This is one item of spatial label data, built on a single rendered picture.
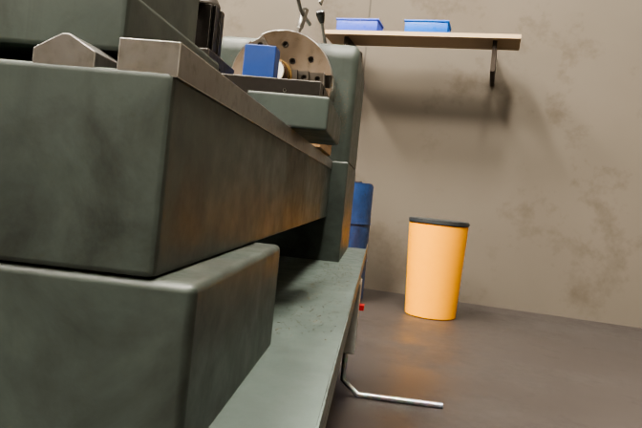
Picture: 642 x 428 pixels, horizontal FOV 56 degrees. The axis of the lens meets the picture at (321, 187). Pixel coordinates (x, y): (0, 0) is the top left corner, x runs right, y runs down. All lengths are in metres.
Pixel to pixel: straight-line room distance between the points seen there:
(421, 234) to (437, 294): 0.40
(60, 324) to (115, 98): 0.18
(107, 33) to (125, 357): 0.27
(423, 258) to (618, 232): 1.64
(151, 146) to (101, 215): 0.07
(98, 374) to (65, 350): 0.03
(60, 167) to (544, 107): 4.67
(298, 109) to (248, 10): 4.60
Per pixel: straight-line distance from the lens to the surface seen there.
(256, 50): 1.56
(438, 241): 4.02
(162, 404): 0.51
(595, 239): 5.01
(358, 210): 4.28
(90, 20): 0.58
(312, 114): 1.05
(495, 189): 4.95
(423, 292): 4.08
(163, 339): 0.49
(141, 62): 0.50
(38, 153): 0.53
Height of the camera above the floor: 0.76
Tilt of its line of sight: level
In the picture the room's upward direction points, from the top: 6 degrees clockwise
